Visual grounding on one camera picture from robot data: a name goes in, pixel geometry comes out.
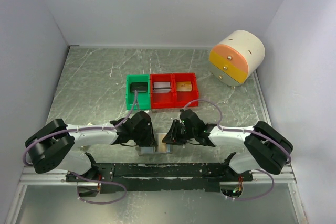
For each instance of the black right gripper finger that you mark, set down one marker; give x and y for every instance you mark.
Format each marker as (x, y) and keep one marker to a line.
(170, 138)
(175, 127)

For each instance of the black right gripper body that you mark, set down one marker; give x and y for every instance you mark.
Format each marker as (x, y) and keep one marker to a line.
(187, 134)

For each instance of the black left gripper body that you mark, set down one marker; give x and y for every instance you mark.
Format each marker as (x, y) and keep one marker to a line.
(146, 134)

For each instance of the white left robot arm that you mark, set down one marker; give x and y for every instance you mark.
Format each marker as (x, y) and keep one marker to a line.
(58, 145)

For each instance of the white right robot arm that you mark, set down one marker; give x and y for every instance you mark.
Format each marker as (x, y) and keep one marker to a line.
(266, 148)

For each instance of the black card in green bin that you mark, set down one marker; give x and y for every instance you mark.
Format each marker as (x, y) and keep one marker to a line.
(139, 87)

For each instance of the orange card in red bin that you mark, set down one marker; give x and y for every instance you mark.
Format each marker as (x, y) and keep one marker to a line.
(185, 86)

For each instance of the silver card in red bin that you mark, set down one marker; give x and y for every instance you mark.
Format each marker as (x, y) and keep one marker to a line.
(162, 87)

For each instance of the green plastic bin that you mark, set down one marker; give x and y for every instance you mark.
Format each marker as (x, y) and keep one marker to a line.
(143, 99)

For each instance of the red plastic bin right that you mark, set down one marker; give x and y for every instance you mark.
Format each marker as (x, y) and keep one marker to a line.
(183, 98)

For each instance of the red plastic bin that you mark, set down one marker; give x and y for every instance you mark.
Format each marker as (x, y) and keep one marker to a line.
(163, 95)
(183, 98)

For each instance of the red plastic bin middle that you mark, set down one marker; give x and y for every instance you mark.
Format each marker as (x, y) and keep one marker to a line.
(163, 95)

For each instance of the round beige drawer cabinet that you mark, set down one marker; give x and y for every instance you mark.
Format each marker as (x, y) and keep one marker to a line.
(236, 57)

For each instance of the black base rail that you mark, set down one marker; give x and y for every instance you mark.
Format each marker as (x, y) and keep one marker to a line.
(167, 176)

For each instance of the aluminium frame rail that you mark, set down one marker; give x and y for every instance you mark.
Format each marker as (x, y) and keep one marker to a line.
(58, 176)

